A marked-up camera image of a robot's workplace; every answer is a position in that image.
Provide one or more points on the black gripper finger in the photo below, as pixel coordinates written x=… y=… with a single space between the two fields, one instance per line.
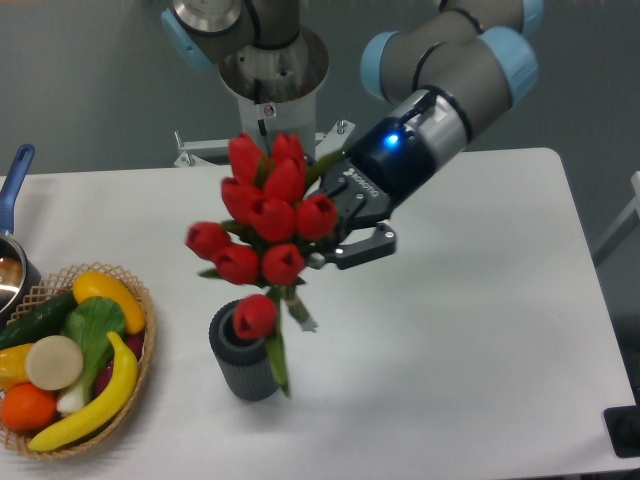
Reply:
x=380 y=244

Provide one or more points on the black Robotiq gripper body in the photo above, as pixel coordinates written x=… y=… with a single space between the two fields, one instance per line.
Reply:
x=380 y=171

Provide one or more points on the red tulip bouquet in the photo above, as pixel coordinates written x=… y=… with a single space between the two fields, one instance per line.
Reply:
x=275 y=225

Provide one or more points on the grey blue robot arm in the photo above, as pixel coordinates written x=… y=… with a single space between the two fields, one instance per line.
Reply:
x=446 y=82

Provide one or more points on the dark grey ribbed vase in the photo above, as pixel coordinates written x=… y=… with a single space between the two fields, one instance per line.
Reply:
x=244 y=363

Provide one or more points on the dark red vegetable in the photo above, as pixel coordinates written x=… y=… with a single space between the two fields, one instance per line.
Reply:
x=135 y=344

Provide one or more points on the green bok choy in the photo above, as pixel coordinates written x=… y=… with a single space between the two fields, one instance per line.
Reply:
x=87 y=326

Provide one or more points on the black device at edge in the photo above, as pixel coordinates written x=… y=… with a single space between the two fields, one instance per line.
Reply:
x=623 y=428

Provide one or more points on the yellow banana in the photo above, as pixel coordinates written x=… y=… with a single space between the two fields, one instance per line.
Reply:
x=100 y=410

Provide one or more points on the woven wicker basket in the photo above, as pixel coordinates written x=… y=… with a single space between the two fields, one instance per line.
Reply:
x=59 y=283

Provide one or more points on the green cucumber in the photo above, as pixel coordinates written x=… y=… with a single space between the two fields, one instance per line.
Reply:
x=44 y=320

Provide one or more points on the beige round slice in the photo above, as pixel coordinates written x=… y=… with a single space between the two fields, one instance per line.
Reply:
x=54 y=363

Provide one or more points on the yellow pepper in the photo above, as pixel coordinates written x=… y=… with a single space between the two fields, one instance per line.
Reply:
x=13 y=366

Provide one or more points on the orange fruit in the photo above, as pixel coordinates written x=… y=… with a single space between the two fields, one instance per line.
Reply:
x=28 y=408

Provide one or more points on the white metal base frame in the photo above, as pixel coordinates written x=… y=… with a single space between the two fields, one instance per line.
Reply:
x=214 y=152

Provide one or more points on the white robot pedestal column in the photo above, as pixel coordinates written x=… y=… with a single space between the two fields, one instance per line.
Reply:
x=276 y=90

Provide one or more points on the white frame at right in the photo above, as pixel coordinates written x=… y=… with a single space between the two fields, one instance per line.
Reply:
x=620 y=228

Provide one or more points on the blue handled saucepan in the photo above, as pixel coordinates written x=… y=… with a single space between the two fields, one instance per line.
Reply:
x=18 y=274

